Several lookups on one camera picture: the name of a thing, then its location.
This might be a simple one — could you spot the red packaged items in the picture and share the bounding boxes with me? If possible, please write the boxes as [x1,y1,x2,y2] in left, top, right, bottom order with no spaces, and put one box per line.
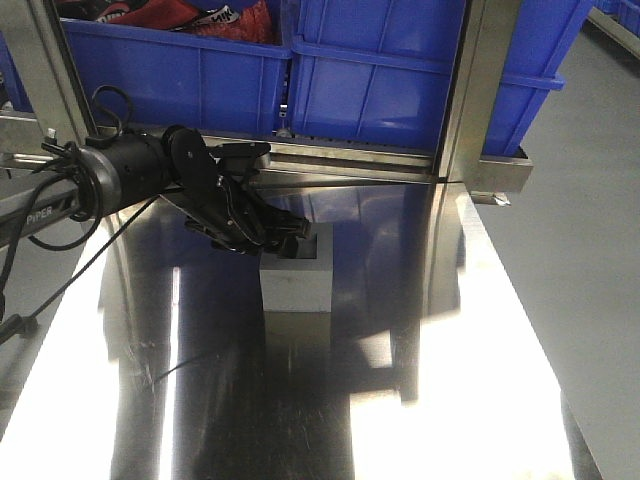
[55,0,275,44]

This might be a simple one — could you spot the blue bin upper right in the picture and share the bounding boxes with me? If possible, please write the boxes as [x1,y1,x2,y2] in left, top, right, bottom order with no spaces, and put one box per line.
[281,1,592,156]

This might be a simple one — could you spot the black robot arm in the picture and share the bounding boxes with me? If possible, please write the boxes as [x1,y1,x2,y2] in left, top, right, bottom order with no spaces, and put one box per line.
[1,126,310,256]

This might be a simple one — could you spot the blue bin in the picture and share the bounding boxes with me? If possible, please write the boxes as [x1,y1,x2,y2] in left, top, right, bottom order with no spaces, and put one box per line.
[281,1,592,156]
[62,19,292,135]

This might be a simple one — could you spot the blue bin upper left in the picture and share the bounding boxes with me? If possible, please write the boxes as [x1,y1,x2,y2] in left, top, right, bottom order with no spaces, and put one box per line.
[62,19,292,135]

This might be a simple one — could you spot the black cable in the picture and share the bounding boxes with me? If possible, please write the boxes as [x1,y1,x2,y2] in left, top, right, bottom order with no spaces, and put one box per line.
[0,84,161,346]

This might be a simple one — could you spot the stainless steel rack frame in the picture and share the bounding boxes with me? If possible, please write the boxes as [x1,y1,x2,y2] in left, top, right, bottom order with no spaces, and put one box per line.
[0,0,534,201]

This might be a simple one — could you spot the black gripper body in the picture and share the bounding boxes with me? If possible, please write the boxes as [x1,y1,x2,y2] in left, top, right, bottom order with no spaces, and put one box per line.
[161,125,271,250]

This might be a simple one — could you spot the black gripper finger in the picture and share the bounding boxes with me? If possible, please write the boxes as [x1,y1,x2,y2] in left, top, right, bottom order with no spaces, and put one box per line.
[260,204,311,240]
[260,235,302,259]

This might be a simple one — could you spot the gray square base block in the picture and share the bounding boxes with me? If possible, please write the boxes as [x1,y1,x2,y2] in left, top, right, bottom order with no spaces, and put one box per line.
[259,223,334,313]

